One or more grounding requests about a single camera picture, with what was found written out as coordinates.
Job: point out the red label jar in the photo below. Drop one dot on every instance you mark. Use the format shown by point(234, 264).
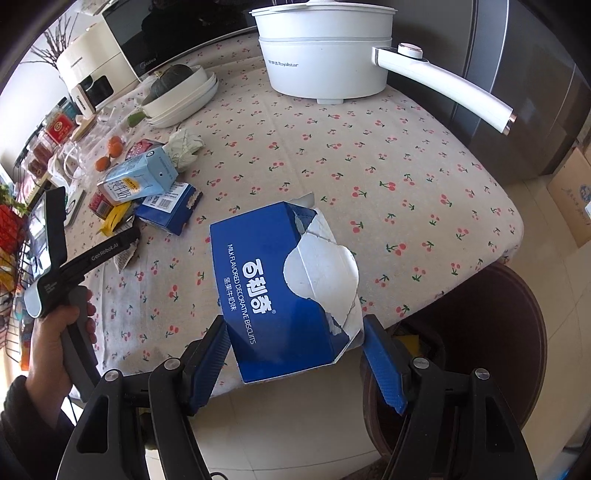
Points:
point(60, 127)

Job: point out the orange fruits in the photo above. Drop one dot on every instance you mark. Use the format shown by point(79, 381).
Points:
point(115, 146)

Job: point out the dark green pumpkin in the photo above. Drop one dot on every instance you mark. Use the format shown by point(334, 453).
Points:
point(173, 76)

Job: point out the clear jar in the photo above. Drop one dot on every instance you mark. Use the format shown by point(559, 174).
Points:
point(39, 157)

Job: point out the person's left forearm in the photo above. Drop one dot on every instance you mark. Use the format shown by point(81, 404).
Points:
point(32, 434)

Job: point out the white plate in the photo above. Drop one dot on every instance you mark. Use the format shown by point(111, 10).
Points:
point(173, 122)
point(203, 99)

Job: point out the crumpled pale paper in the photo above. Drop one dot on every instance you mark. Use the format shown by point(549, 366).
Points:
point(184, 147)

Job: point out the glass pitcher with cork lid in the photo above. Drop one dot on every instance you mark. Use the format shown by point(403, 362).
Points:
point(76, 157)

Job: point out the white flat device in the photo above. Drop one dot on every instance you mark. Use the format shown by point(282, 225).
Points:
point(74, 205)

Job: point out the white electric pot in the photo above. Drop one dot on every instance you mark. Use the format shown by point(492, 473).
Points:
point(318, 69)

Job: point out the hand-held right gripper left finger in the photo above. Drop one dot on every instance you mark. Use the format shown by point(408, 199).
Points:
point(210, 360)

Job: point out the silver wrapper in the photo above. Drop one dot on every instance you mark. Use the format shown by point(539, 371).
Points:
point(125, 256)

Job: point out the brown round bin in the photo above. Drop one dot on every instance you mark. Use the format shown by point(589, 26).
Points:
point(498, 323)

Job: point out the black microwave oven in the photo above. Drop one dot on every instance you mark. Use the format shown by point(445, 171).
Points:
point(152, 32)

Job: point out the white air fryer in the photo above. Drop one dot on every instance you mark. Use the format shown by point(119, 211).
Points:
point(92, 55)

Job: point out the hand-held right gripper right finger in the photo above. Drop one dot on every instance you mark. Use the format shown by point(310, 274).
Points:
point(383, 369)

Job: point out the light blue milk carton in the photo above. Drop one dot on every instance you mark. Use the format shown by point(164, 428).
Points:
point(138, 175)

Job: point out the cherry print tablecloth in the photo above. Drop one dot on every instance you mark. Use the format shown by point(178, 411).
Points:
point(369, 184)

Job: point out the pink snack packet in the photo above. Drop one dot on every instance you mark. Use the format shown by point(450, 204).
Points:
point(143, 148)

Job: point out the green pepper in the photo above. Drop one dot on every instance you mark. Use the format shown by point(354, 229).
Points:
point(136, 118)

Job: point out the yellow wrapper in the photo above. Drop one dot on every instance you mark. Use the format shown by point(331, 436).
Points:
point(113, 220)

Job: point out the person's left hand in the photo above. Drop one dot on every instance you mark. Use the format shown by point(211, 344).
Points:
point(46, 346)

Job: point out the grey refrigerator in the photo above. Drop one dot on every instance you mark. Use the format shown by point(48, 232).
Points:
point(508, 69)

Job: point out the red packet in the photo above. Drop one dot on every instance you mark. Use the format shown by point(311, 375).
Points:
point(99, 203)

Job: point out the cardboard box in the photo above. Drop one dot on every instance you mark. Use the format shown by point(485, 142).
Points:
point(570, 203)

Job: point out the white bowl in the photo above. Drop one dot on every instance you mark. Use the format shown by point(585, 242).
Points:
point(189, 92)

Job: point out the torn blue biscuit box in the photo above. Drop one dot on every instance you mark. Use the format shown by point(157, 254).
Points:
point(258, 286)

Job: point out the orange tangerine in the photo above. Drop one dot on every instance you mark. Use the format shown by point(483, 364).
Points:
point(103, 164)

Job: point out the small blue box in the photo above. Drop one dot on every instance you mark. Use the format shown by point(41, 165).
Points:
point(171, 207)

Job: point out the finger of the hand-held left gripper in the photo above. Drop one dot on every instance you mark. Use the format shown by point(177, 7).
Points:
point(130, 236)

